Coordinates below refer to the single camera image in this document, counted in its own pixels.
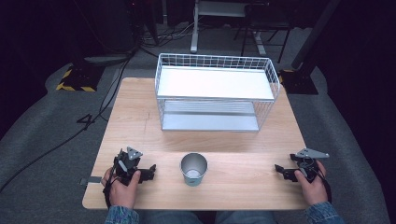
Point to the person's right hand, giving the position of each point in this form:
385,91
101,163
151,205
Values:
313,189

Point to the black slanted stand pole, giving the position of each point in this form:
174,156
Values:
314,34

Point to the white desk frame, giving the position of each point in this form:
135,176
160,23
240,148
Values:
218,9

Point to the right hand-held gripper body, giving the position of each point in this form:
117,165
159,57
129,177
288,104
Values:
306,163

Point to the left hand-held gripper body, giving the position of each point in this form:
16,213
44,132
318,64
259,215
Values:
128,165

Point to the person's left hand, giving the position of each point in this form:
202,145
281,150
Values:
122,192

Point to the black chair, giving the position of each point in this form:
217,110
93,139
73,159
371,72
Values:
264,25

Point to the black yellow striped stand base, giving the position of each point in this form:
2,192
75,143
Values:
80,77
299,82

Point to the grey tape strip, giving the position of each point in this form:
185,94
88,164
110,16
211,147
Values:
93,179

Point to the silver metal cup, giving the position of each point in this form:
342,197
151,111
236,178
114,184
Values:
193,169

